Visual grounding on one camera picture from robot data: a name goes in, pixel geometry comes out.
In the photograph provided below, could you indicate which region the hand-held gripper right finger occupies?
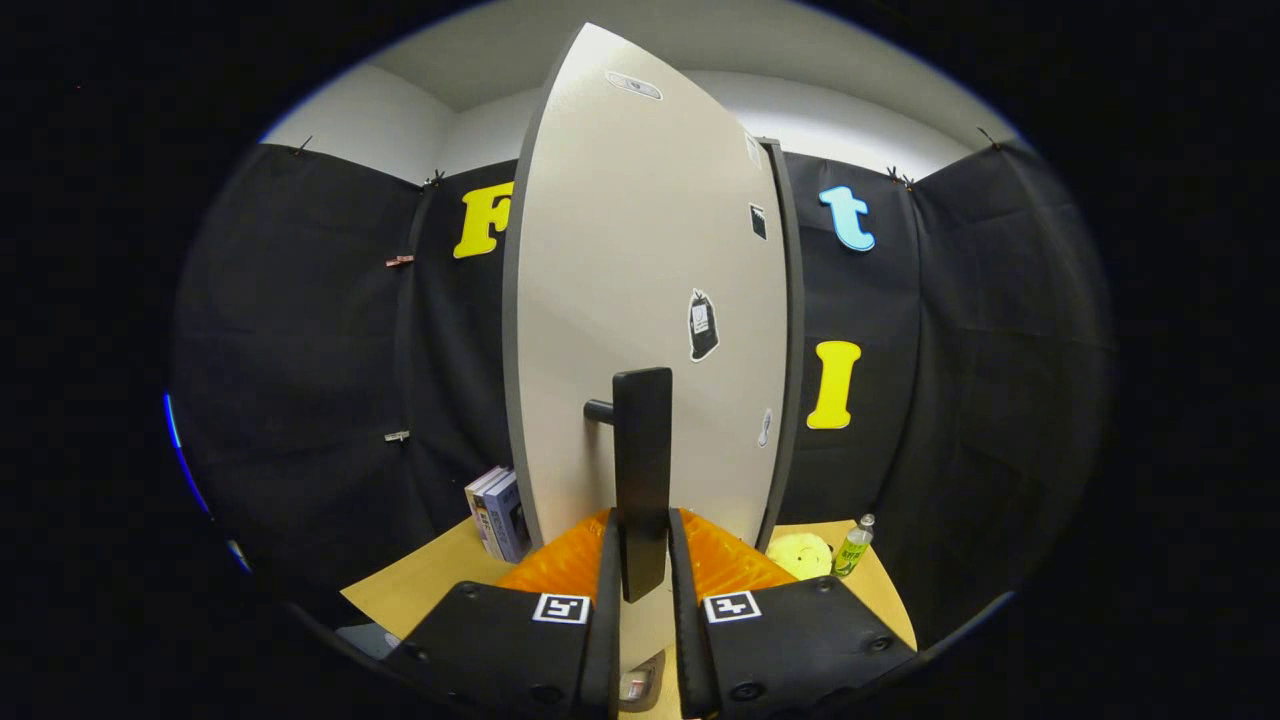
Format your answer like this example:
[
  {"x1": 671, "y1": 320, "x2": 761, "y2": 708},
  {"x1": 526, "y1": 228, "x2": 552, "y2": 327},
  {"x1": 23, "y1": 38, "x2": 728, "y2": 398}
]
[{"x1": 668, "y1": 508, "x2": 916, "y2": 720}]

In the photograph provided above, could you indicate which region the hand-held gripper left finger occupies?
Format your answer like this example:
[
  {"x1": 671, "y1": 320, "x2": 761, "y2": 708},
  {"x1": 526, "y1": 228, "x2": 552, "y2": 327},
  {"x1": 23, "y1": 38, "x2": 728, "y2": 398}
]
[{"x1": 385, "y1": 508, "x2": 623, "y2": 720}]

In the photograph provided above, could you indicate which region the black door handle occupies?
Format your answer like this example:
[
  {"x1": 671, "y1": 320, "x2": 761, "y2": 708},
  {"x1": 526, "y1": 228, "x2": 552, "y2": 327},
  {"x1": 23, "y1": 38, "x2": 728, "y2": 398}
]
[{"x1": 584, "y1": 367, "x2": 674, "y2": 604}]

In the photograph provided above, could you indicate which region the beige shoe cabinet door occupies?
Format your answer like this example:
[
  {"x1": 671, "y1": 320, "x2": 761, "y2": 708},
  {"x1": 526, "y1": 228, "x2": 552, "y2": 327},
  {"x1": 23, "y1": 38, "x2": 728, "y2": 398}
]
[{"x1": 502, "y1": 22, "x2": 791, "y2": 673}]

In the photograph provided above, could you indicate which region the pale yellow round object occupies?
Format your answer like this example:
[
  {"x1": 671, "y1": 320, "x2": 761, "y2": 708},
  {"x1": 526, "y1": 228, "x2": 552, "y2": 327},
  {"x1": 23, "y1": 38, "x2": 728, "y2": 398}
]
[{"x1": 766, "y1": 532, "x2": 834, "y2": 582}]

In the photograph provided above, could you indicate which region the green label plastic bottle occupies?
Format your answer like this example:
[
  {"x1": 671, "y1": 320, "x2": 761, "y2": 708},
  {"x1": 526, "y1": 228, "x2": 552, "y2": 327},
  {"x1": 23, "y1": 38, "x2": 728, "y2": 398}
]
[{"x1": 833, "y1": 514, "x2": 877, "y2": 578}]

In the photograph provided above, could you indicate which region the blue book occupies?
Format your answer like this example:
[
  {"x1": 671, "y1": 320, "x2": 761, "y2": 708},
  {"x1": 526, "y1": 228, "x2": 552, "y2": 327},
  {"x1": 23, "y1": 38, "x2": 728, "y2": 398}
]
[{"x1": 483, "y1": 472, "x2": 533, "y2": 564}]

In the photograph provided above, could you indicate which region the white book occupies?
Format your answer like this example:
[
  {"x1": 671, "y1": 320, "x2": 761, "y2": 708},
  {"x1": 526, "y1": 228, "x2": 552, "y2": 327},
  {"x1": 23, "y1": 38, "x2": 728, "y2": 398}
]
[{"x1": 465, "y1": 465, "x2": 513, "y2": 557}]

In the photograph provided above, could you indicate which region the black backdrop cloth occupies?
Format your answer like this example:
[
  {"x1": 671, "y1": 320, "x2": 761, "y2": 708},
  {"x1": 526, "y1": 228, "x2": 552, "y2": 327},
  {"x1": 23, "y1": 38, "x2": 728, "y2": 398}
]
[{"x1": 170, "y1": 135, "x2": 1116, "y2": 646}]

